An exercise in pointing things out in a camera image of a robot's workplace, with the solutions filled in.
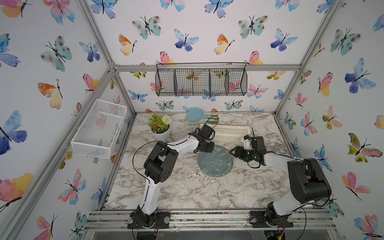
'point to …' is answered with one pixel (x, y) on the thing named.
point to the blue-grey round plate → (217, 164)
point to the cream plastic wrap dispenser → (229, 131)
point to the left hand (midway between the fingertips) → (212, 146)
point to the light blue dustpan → (195, 115)
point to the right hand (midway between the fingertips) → (233, 151)
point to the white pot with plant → (160, 126)
